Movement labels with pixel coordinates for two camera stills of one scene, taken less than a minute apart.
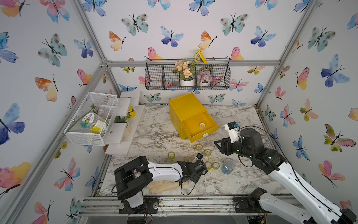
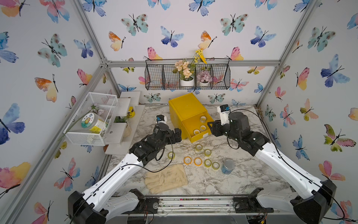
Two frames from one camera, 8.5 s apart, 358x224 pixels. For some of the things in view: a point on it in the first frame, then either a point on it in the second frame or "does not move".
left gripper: (196, 179) → (172, 139)
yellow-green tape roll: (171, 155) does not move
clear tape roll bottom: (202, 125) → (203, 119)
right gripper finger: (226, 146) → (212, 128)
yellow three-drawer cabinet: (190, 118) does not move
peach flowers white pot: (186, 71) does not move
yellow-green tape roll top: (199, 147) does not move
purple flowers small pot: (204, 77) does not move
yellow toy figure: (131, 112) does not move
